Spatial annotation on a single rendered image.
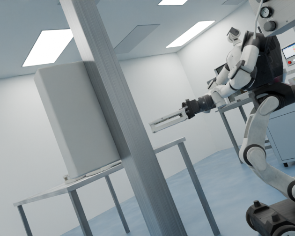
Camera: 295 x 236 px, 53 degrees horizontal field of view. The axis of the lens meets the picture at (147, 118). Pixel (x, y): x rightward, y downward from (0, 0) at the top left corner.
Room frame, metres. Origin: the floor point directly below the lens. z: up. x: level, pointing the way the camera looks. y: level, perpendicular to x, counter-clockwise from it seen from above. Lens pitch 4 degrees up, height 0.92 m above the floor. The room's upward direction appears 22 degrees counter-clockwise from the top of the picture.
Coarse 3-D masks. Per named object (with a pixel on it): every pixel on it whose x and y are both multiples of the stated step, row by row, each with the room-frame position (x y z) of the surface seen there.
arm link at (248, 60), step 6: (246, 48) 1.66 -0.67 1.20; (252, 48) 1.65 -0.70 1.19; (246, 54) 1.63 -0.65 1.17; (252, 54) 1.63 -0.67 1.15; (240, 60) 1.62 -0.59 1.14; (246, 60) 1.61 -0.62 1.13; (252, 60) 1.61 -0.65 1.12; (234, 66) 1.63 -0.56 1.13; (240, 66) 1.59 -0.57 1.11; (246, 66) 1.60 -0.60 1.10; (252, 66) 1.60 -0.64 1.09; (234, 72) 1.60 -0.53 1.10; (252, 72) 1.60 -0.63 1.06
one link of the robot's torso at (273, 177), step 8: (248, 152) 1.87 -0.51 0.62; (256, 152) 1.86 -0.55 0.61; (264, 152) 1.87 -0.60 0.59; (248, 160) 1.88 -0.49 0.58; (256, 160) 1.86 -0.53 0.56; (264, 160) 1.86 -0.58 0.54; (256, 168) 1.87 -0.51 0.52; (264, 168) 1.86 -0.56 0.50; (272, 168) 1.91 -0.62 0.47; (264, 176) 1.89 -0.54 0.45; (272, 176) 1.90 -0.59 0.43; (280, 176) 1.91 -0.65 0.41; (288, 176) 1.91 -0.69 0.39; (272, 184) 1.91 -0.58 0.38; (280, 184) 1.91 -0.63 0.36; (288, 184) 1.91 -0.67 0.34; (288, 192) 1.90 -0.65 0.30
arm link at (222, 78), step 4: (224, 68) 2.22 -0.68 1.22; (220, 72) 2.27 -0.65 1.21; (224, 72) 2.22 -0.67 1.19; (228, 72) 2.21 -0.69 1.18; (220, 76) 2.26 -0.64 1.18; (224, 76) 2.24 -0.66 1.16; (212, 80) 2.33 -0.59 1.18; (216, 80) 2.30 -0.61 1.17; (220, 80) 2.27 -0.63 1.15; (224, 80) 2.26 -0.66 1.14; (228, 80) 2.28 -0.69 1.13; (220, 84) 2.29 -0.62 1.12; (224, 84) 2.29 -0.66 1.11; (208, 88) 2.33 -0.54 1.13
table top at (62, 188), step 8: (168, 144) 2.37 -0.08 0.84; (176, 144) 2.42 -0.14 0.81; (112, 168) 2.02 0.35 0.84; (120, 168) 2.06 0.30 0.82; (96, 176) 1.94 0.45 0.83; (104, 176) 1.97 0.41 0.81; (64, 184) 2.44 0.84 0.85; (72, 184) 1.83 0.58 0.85; (80, 184) 1.86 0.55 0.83; (40, 192) 2.91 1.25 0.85; (48, 192) 2.09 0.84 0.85; (56, 192) 1.96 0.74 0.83; (64, 192) 1.85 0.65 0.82; (24, 200) 2.60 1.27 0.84; (32, 200) 2.42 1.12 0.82
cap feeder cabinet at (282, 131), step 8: (272, 112) 3.59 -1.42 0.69; (280, 112) 3.51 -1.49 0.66; (288, 112) 3.45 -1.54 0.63; (272, 120) 3.62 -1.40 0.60; (280, 120) 3.54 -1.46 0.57; (288, 120) 3.47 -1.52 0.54; (272, 128) 3.65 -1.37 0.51; (280, 128) 3.57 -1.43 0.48; (288, 128) 3.50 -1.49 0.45; (272, 136) 3.68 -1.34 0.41; (280, 136) 3.60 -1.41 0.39; (288, 136) 3.53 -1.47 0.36; (272, 144) 3.72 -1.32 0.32; (280, 144) 3.63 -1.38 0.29; (288, 144) 3.56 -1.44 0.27; (280, 152) 3.67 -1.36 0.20; (288, 152) 3.59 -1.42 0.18; (280, 160) 3.70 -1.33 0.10; (288, 160) 3.63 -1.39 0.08
